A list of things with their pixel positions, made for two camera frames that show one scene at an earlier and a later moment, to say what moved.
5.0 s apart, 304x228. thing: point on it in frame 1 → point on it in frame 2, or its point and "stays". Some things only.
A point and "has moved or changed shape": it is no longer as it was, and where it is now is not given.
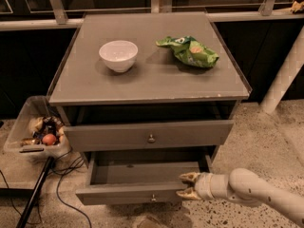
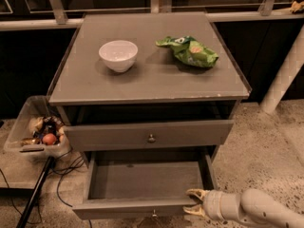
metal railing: [160, 3] stays
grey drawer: [141, 178] has moved or changed shape
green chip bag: [189, 50] stays
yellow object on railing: [296, 7] stays
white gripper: [204, 185] → [213, 203]
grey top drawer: [152, 135] stays
